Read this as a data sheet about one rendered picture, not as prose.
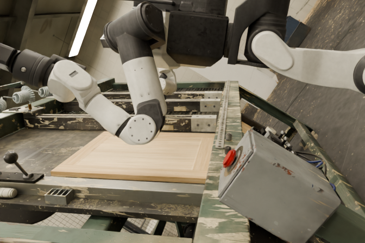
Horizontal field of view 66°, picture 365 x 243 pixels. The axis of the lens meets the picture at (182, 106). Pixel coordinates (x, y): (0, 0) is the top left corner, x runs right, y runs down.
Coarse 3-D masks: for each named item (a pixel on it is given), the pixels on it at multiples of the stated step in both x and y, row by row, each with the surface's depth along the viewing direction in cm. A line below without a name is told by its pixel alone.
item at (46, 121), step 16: (32, 96) 159; (16, 112) 155; (32, 112) 154; (32, 128) 158; (48, 128) 156; (64, 128) 154; (80, 128) 153; (96, 128) 151; (176, 128) 143; (192, 128) 141; (208, 128) 140
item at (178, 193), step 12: (48, 180) 90; (60, 180) 90; (72, 180) 89; (84, 180) 89; (96, 180) 89; (108, 180) 88; (24, 192) 90; (36, 192) 89; (84, 192) 86; (96, 192) 85; (108, 192) 84; (120, 192) 83; (132, 192) 82; (144, 192) 82; (156, 192) 81; (168, 192) 80; (180, 192) 80; (192, 192) 79; (192, 204) 80
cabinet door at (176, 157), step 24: (96, 144) 125; (120, 144) 125; (144, 144) 123; (168, 144) 122; (192, 144) 121; (72, 168) 103; (96, 168) 102; (120, 168) 101; (144, 168) 100; (168, 168) 100; (192, 168) 99
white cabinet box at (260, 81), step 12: (204, 72) 500; (216, 72) 495; (228, 72) 490; (240, 72) 485; (252, 72) 481; (264, 72) 533; (240, 84) 492; (252, 84) 488; (264, 84) 483; (276, 84) 478; (264, 96) 490
